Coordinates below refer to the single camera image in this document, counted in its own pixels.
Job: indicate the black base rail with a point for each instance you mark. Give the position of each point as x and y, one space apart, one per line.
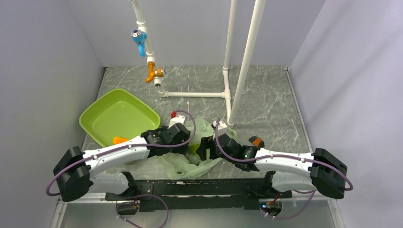
201 194

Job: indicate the orange tap valve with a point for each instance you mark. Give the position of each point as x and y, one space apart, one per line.
154 72

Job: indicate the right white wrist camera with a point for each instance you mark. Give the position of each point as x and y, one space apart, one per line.
220 128

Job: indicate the white PVC pipe frame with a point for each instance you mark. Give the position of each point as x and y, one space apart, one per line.
232 103

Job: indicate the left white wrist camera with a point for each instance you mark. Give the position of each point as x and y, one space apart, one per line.
176 119

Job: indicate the green avocado print plastic bag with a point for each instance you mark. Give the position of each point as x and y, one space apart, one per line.
173 166

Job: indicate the green fake fruit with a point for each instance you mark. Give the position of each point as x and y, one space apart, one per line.
194 149

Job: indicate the orange fake fruit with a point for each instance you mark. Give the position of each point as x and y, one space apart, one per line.
119 140

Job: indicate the lime green plastic tray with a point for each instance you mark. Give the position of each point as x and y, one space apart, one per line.
118 113

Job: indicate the blue tap valve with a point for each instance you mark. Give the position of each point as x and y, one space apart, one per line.
139 37

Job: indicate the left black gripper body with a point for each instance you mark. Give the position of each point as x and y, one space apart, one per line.
181 149

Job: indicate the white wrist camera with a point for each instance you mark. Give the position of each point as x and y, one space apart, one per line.
220 128
176 119

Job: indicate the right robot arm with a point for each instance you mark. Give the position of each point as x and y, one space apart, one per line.
318 171

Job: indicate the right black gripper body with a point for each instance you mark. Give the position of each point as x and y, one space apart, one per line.
219 154

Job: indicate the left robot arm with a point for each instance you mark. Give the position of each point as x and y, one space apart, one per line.
80 172

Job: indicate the small orange black block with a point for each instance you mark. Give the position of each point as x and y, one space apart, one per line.
257 141

